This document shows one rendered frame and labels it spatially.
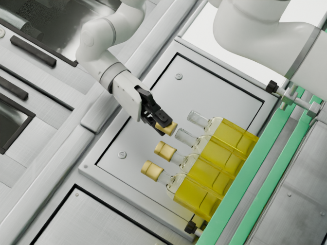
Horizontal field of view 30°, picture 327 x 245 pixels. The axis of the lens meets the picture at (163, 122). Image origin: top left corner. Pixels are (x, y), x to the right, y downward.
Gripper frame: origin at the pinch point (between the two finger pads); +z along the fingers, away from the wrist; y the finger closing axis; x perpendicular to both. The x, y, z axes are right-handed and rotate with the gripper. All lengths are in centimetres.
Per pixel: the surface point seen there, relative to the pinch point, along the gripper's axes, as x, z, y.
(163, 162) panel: -2.1, 4.5, -12.5
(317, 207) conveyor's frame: 3.9, 39.6, 15.5
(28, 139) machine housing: -22.6, -24.9, -16.8
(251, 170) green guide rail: 0.6, 24.9, 13.7
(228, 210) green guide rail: -9.3, 27.6, 13.6
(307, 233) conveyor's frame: -1.8, 41.6, 15.4
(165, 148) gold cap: -4.8, 5.9, 1.8
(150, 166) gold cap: -10.4, 6.9, 1.6
